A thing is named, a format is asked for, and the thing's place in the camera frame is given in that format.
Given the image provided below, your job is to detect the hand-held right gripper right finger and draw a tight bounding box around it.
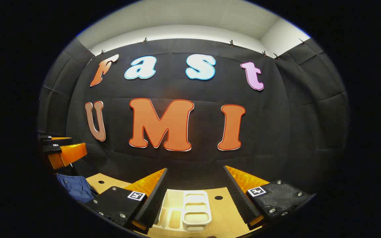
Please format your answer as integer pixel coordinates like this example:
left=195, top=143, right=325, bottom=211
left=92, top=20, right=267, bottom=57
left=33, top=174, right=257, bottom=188
left=224, top=165, right=313, bottom=231

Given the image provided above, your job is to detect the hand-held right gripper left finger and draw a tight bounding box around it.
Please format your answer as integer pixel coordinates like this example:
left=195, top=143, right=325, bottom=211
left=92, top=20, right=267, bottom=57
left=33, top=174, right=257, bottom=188
left=86, top=168, right=168, bottom=233

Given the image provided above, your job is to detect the cream plastic bookshelf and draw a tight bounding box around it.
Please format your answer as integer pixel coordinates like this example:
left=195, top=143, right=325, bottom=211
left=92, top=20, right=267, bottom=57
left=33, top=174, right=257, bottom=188
left=159, top=190, right=213, bottom=232

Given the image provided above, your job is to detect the blue schoolbag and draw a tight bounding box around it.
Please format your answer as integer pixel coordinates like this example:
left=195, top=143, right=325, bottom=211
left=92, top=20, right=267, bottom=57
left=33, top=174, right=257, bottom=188
left=57, top=174, right=96, bottom=203

